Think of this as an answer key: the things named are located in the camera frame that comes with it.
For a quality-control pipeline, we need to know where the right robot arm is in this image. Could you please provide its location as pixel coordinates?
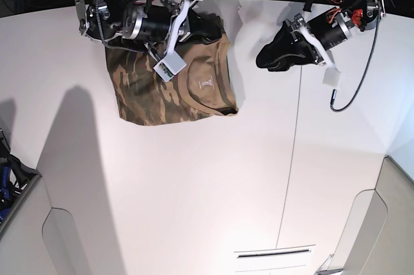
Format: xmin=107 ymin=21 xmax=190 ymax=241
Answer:
xmin=74 ymin=0 xmax=224 ymax=61

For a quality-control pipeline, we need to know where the camouflage T-shirt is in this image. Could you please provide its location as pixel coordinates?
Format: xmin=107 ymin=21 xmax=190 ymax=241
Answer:
xmin=105 ymin=12 xmax=240 ymax=126

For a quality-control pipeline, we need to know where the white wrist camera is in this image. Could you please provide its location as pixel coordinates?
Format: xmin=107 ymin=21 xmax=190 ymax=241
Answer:
xmin=323 ymin=67 xmax=342 ymax=90
xmin=153 ymin=52 xmax=186 ymax=82

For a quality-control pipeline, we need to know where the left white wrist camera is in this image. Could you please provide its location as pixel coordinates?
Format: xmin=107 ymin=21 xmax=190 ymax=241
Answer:
xmin=323 ymin=67 xmax=342 ymax=90

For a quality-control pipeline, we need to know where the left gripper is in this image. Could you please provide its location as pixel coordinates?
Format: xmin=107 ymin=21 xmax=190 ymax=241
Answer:
xmin=256 ymin=8 xmax=355 ymax=72

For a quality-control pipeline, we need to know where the blue and black clutter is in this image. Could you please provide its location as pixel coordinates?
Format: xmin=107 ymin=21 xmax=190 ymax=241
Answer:
xmin=1 ymin=129 xmax=35 ymax=223

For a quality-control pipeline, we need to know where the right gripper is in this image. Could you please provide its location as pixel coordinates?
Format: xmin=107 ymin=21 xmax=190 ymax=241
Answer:
xmin=122 ymin=0 xmax=224 ymax=61

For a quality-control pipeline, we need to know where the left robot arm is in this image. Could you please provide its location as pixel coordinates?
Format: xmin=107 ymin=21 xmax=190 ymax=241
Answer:
xmin=256 ymin=0 xmax=413 ymax=72

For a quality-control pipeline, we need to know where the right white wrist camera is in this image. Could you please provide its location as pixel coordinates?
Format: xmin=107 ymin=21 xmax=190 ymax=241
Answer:
xmin=153 ymin=52 xmax=186 ymax=82

